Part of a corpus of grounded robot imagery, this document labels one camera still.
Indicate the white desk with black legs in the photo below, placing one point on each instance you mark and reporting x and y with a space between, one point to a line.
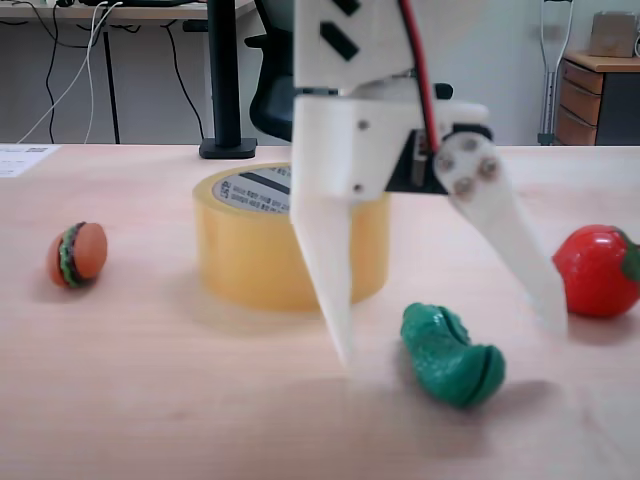
150 13

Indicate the white printed paper sheet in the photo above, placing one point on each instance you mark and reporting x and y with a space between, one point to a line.
20 157

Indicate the yellowish packing tape roll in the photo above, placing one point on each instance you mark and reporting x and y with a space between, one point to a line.
245 255

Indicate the grey metal crutch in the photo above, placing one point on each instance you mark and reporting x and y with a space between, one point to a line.
550 75

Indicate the brown cardboard box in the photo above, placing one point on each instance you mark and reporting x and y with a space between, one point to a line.
612 35

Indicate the red toy strawberry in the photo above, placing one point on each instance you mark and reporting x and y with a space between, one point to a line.
595 275

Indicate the green toy cucumber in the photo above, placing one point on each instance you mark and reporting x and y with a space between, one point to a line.
445 360

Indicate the wooden drawer cabinet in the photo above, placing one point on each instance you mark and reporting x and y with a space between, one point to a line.
580 100

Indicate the black office chair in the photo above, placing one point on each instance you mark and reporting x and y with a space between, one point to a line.
270 110

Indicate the toy hamburger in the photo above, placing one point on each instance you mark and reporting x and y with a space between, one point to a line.
85 252

